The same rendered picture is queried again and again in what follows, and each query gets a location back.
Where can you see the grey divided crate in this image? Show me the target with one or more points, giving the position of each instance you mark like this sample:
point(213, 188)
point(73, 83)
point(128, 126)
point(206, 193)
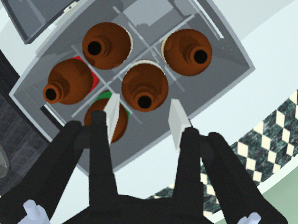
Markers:
point(230, 65)

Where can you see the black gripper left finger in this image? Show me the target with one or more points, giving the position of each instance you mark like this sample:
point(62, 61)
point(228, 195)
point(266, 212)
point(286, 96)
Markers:
point(35, 199)

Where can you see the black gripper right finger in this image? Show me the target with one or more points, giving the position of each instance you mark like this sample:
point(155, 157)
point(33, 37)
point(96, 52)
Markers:
point(239, 198)

